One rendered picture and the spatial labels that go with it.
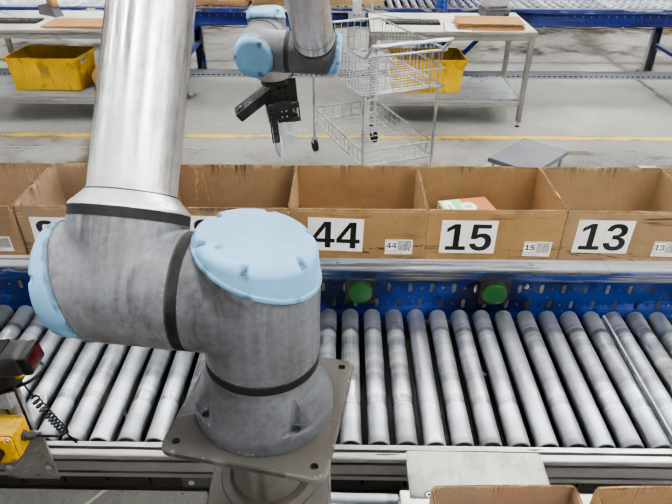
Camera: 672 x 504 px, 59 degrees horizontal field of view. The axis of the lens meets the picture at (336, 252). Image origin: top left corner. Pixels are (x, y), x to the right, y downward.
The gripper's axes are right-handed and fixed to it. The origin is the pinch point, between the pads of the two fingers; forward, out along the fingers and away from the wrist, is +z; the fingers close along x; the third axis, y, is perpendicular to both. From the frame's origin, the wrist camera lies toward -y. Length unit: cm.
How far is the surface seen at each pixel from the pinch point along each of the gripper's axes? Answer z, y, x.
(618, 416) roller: 45, 66, -75
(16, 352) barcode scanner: 1, -58, -57
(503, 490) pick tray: 31, 26, -92
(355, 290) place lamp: 38.4, 15.0, -20.9
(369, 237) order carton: 26.5, 21.8, -13.0
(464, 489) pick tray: 30, 19, -90
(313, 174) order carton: 22.7, 12.4, 19.7
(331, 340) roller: 44, 5, -32
